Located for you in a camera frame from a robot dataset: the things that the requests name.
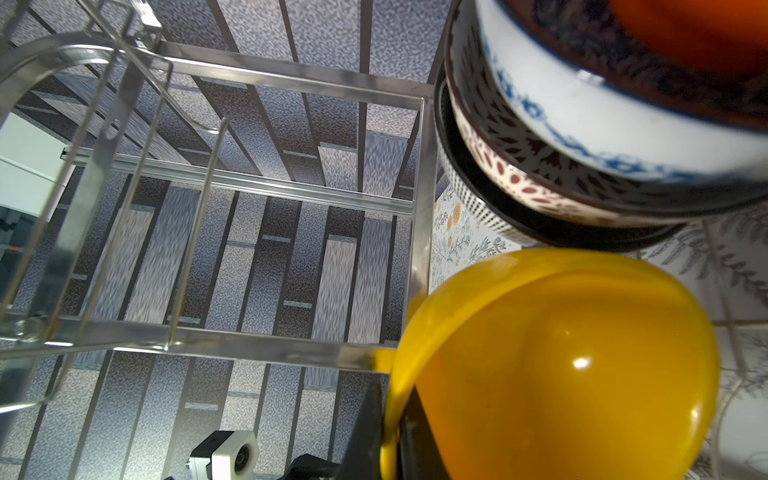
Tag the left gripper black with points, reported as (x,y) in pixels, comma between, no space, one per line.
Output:
(310,467)

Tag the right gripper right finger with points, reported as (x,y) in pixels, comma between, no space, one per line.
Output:
(418,454)

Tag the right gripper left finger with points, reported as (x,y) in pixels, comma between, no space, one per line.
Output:
(361,460)

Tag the yellow plastic bowl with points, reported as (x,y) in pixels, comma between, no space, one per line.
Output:
(558,364)

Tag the dark glass patterned bowl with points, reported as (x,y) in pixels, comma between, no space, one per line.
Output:
(507,218)

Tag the white brown dotted bowl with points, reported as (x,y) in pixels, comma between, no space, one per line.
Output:
(527,170)

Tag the blue white floral bowl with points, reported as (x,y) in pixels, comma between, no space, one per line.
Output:
(579,80)

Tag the orange plastic bowl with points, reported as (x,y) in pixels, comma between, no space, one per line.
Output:
(717,36)

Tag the stainless steel dish rack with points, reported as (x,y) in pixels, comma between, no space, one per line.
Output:
(216,188)

